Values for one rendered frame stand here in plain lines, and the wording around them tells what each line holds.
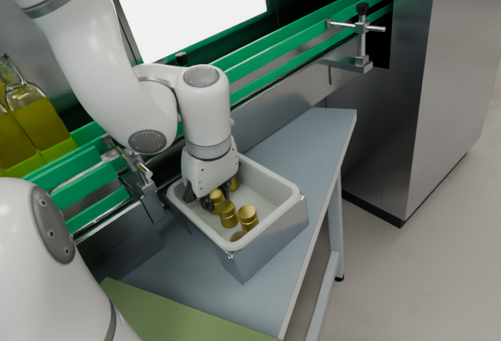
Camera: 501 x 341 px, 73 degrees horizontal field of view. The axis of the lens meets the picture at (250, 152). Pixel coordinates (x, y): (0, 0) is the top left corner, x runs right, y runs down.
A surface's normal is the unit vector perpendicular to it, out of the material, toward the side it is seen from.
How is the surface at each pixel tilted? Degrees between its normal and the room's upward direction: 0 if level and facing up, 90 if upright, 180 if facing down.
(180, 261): 0
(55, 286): 101
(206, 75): 16
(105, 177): 90
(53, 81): 90
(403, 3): 90
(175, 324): 2
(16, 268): 72
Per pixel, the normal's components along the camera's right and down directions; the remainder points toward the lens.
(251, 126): 0.65, 0.36
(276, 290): -0.18, -0.78
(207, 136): 0.16, 0.73
